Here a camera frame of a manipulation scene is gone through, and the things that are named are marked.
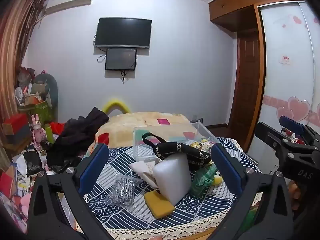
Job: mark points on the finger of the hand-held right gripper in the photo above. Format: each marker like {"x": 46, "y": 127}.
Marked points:
{"x": 292, "y": 123}
{"x": 267, "y": 133}

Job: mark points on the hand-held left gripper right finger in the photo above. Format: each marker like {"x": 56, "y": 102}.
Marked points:
{"x": 225, "y": 166}

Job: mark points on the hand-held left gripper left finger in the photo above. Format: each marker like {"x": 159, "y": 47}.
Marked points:
{"x": 94, "y": 163}

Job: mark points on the clear plastic box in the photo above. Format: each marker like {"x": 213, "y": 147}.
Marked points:
{"x": 146, "y": 148}

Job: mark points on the white foam block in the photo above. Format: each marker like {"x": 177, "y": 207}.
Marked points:
{"x": 172, "y": 180}

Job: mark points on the person's right hand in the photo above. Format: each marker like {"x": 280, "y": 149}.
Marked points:
{"x": 294, "y": 195}

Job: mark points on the blue wave pattern tablecloth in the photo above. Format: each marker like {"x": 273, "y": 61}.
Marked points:
{"x": 120, "y": 165}

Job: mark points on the green mesh cloth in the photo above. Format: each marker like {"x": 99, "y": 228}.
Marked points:
{"x": 202, "y": 182}

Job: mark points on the yellow white plush toy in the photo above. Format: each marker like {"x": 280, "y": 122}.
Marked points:
{"x": 200, "y": 145}

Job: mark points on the white heart print sliding door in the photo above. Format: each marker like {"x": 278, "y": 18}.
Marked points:
{"x": 285, "y": 90}

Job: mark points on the black clothes pile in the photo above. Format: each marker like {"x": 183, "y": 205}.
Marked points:
{"x": 75, "y": 135}

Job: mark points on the clear bag of silver pieces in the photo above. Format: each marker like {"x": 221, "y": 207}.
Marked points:
{"x": 123, "y": 191}

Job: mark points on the red cloth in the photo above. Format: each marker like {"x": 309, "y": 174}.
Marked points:
{"x": 58, "y": 128}

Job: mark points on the beige cloth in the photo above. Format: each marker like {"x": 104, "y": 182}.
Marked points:
{"x": 145, "y": 171}

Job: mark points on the green cylinder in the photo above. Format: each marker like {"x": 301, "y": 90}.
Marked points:
{"x": 49, "y": 133}

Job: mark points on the brown wooden door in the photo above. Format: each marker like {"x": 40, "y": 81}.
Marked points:
{"x": 246, "y": 80}

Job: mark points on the black plastic bag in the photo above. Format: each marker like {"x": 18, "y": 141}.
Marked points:
{"x": 32, "y": 162}

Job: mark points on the beige printed blanket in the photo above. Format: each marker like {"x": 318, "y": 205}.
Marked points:
{"x": 140, "y": 121}

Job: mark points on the red white door sticker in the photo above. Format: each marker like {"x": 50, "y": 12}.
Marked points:
{"x": 286, "y": 60}

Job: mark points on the pink bunny plush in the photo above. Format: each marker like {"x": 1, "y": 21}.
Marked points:
{"x": 37, "y": 132}

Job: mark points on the green paper bag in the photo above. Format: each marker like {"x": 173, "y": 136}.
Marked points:
{"x": 41, "y": 110}

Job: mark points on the yellow sponge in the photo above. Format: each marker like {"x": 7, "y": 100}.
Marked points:
{"x": 160, "y": 206}

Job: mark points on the red grey box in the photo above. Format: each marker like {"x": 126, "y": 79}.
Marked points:
{"x": 18, "y": 127}

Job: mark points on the wooden overhead cabinet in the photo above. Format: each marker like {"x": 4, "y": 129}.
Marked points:
{"x": 240, "y": 2}

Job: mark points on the striped brown curtain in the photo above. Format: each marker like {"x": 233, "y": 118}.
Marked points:
{"x": 15, "y": 42}

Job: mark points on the white air conditioner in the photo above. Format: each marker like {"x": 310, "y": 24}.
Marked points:
{"x": 67, "y": 5}

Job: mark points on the small black wall monitor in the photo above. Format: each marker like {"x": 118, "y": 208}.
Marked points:
{"x": 121, "y": 59}

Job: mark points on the black wall television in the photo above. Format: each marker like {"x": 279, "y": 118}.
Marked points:
{"x": 123, "y": 32}

